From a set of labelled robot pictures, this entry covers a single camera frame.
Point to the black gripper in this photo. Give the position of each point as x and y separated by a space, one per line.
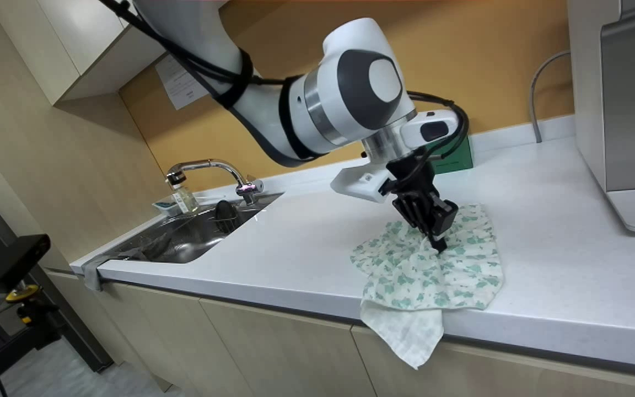
420 200

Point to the white green floral cloth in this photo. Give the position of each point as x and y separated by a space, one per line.
420 278

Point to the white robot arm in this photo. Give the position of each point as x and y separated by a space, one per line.
347 90

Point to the green tissue box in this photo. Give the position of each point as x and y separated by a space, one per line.
462 159

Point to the beige cabinet door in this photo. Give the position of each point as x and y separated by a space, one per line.
538 379
287 354
177 339

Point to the dark rounded kitchen item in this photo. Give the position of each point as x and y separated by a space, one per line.
227 212

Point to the white grey water dispenser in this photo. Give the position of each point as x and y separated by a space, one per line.
634 112

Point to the chrome faucet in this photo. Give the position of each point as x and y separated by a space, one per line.
209 163

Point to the clear glass cup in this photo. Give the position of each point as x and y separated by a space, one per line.
183 200

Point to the steel sink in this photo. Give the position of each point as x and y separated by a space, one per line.
177 234

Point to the white paper note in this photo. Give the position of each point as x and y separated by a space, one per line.
181 92

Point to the yellow clamp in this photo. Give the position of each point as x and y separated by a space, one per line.
22 294

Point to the black robot stand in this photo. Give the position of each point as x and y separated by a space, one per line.
1 345

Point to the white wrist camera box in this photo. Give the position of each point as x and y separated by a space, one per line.
357 180

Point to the beige wall cabinet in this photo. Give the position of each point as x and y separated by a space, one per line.
44 52

